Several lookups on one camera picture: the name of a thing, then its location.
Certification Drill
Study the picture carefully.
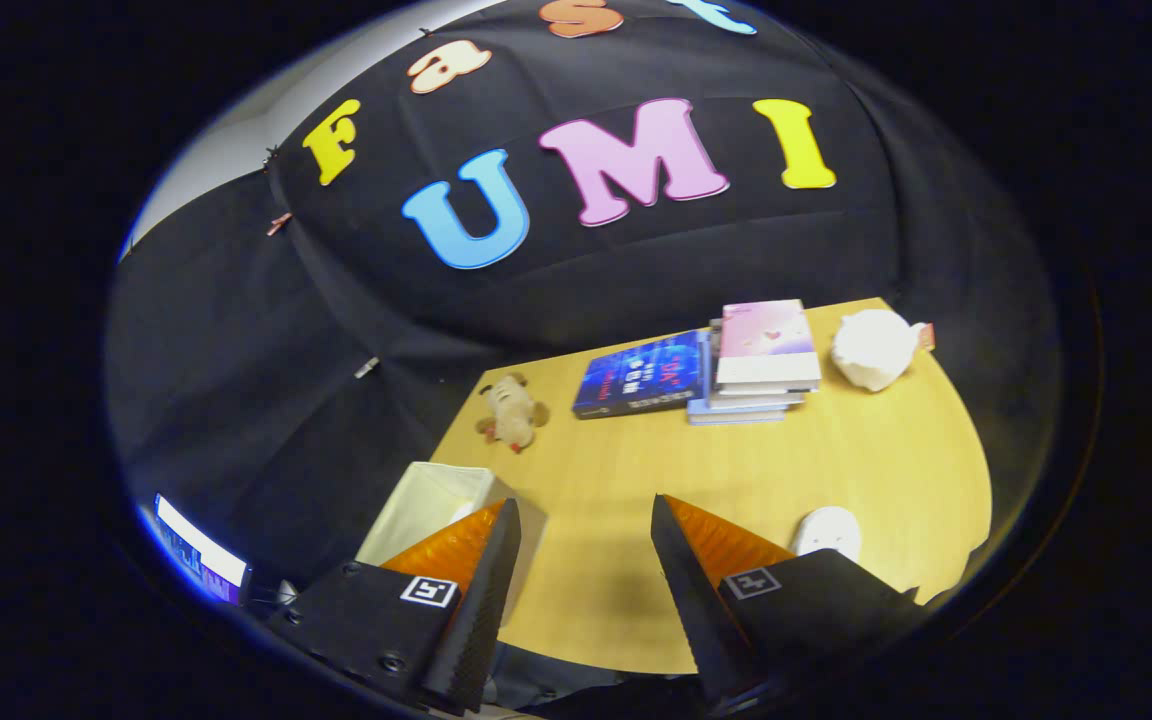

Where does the white grey book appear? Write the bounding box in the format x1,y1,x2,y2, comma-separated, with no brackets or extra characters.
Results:
706,320,807,409

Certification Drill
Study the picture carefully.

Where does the brown plush dog toy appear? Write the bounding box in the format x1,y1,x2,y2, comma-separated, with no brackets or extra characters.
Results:
476,373,549,454

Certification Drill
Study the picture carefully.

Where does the black backdrop cloth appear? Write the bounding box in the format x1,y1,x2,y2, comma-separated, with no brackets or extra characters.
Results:
106,0,1057,601

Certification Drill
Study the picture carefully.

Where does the light blue book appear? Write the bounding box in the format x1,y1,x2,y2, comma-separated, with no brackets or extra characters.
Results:
686,395,787,426

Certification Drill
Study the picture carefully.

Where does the beige fabric storage box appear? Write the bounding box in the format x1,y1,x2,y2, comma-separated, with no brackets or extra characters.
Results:
354,461,549,626

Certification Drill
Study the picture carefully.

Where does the white plush toy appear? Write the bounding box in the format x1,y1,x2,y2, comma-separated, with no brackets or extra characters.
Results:
831,308,937,393

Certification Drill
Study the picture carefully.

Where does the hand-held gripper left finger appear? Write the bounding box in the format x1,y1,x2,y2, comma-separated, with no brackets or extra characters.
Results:
266,498,522,716

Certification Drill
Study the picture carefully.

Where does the pink cover book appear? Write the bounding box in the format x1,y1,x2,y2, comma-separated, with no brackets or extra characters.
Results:
714,299,823,394

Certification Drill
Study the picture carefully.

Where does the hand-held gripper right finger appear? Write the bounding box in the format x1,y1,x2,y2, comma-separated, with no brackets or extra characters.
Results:
650,493,932,706

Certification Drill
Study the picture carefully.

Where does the lit monitor screen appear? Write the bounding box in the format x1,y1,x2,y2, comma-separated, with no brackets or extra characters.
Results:
153,493,252,606

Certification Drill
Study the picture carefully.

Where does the dark blue book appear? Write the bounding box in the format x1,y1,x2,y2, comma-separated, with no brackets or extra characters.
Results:
572,330,712,420

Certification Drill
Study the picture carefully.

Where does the white canvas shoe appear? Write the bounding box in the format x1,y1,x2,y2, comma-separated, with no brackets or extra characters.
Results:
791,506,863,563

